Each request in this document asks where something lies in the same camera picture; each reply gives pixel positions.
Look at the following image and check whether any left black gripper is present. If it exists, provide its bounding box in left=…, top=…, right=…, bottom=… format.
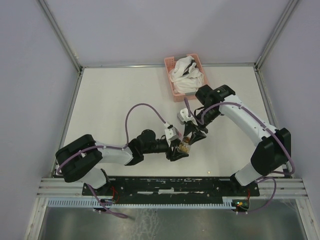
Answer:
left=142, top=137, right=189, bottom=161

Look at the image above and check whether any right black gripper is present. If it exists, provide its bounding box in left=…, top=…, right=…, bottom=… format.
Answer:
left=183, top=107, right=221, bottom=146

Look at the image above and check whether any glass pill bottle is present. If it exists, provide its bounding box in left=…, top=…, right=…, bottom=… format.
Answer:
left=177, top=136, right=191, bottom=154

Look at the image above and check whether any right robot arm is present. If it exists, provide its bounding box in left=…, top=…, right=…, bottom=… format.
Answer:
left=177, top=84, right=292, bottom=196

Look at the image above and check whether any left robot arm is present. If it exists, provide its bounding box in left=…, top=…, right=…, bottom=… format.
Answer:
left=55, top=129, right=189, bottom=195

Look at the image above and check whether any white cloth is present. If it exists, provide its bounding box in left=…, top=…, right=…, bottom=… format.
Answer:
left=169, top=55, right=205, bottom=94

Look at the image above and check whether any pink plastic basket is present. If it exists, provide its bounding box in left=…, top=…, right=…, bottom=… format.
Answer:
left=164, top=53, right=209, bottom=102

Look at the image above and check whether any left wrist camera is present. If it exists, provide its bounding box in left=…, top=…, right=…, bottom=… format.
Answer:
left=164, top=122, right=181, bottom=142

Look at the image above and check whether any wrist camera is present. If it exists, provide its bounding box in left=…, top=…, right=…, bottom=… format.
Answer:
left=177, top=108, right=197, bottom=125
left=164, top=122, right=181, bottom=142

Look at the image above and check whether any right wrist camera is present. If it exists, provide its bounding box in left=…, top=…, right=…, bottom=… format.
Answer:
left=177, top=108, right=197, bottom=125

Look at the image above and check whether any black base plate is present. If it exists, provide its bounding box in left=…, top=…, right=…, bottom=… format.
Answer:
left=95, top=176, right=260, bottom=204

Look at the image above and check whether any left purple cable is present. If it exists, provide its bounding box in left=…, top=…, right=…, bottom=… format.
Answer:
left=56, top=103, right=173, bottom=218

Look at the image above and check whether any purple cable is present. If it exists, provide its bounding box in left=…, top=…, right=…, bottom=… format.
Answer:
left=56, top=103, right=173, bottom=218
left=183, top=97, right=296, bottom=215

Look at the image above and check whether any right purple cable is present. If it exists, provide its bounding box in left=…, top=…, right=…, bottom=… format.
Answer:
left=183, top=97, right=296, bottom=215

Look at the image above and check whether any white cable duct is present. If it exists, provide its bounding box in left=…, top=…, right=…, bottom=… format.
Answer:
left=47, top=197, right=236, bottom=210

